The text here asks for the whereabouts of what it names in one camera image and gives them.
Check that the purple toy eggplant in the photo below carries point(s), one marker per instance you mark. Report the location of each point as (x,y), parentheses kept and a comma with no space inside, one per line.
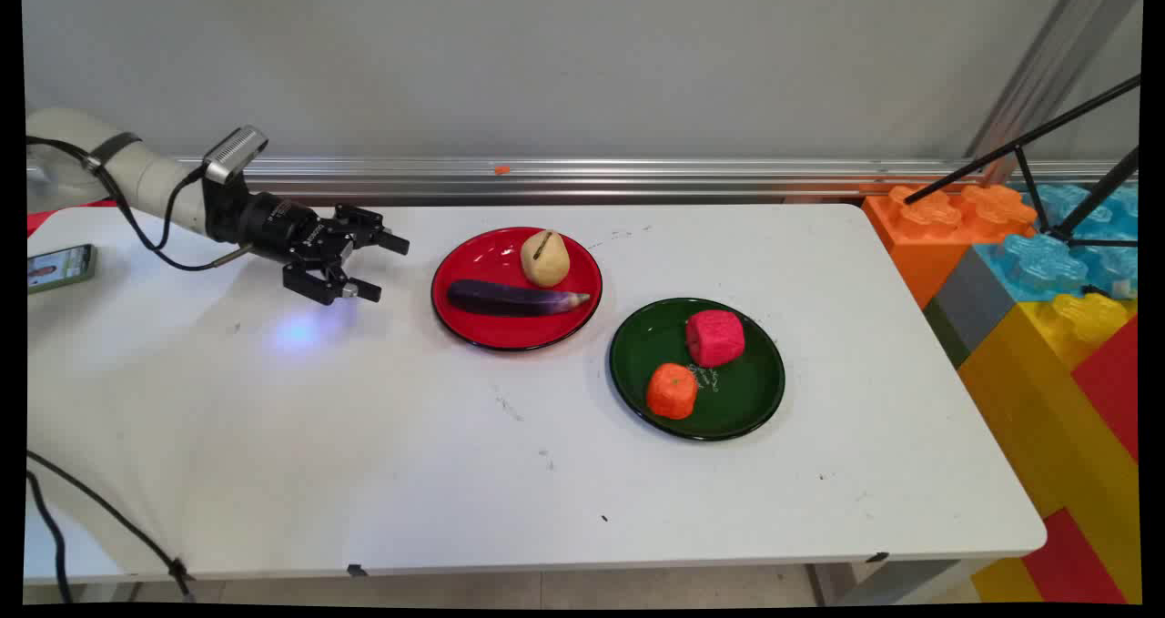
(510,298)

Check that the grey table leg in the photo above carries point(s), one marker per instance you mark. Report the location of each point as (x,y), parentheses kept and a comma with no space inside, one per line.
(892,582)

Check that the grey building block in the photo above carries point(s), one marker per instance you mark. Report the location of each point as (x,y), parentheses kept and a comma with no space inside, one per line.
(969,304)

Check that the red toy apple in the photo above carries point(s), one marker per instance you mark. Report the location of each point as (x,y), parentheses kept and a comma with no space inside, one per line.
(715,338)

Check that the aluminium rail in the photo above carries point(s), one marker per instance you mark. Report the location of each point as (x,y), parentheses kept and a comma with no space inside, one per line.
(637,181)

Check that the translucent blue building block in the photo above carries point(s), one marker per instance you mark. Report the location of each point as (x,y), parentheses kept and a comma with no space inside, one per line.
(1038,268)

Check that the red panel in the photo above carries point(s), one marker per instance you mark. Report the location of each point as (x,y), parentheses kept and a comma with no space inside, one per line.
(55,216)

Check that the smartphone in green case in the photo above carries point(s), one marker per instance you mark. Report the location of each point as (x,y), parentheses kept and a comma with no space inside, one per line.
(60,268)

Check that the dark green round plate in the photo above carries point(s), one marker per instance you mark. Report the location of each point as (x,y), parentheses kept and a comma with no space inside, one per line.
(728,390)

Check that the yellow giant building block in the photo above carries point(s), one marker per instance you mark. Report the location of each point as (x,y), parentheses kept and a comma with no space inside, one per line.
(1028,418)

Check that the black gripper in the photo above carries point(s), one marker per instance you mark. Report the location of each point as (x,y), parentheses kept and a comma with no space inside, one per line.
(273,225)

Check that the aluminium diagonal post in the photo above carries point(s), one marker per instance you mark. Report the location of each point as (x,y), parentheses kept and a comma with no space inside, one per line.
(1047,63)

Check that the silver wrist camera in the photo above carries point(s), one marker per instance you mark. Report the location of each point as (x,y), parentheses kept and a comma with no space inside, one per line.
(235,154)

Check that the orange giant building block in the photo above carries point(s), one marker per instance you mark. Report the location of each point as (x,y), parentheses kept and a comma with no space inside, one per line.
(919,236)

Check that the beige toy pear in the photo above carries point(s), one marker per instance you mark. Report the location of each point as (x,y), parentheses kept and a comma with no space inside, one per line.
(544,258)

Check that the black tripod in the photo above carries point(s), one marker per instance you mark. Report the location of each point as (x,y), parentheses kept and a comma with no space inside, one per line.
(1028,136)

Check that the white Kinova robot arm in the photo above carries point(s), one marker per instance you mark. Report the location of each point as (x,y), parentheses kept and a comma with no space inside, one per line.
(73,158)

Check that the orange toy fruit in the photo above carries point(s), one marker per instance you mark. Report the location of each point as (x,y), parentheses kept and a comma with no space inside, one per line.
(672,391)

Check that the red round plate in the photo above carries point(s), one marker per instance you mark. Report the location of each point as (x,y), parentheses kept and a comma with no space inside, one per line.
(491,258)

